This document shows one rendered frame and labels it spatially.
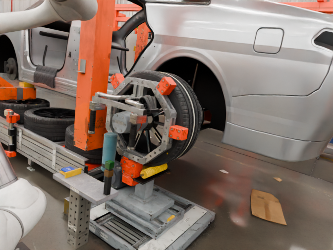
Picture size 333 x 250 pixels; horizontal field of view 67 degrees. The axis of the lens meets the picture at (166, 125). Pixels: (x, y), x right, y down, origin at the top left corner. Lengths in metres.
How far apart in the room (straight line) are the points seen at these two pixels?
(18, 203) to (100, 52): 1.16
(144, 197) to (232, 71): 1.11
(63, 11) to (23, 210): 0.74
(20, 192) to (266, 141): 1.40
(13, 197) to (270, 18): 1.65
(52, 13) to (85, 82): 1.04
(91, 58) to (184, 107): 0.75
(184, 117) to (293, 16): 0.88
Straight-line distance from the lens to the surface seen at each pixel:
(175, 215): 2.02
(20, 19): 0.96
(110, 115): 1.83
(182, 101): 1.56
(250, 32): 1.82
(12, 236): 1.10
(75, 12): 0.91
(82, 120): 1.99
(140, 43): 5.22
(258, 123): 1.78
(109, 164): 1.47
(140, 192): 1.98
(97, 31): 1.89
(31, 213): 1.18
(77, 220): 1.79
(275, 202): 3.00
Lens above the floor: 1.23
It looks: 13 degrees down
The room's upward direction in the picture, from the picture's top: 8 degrees clockwise
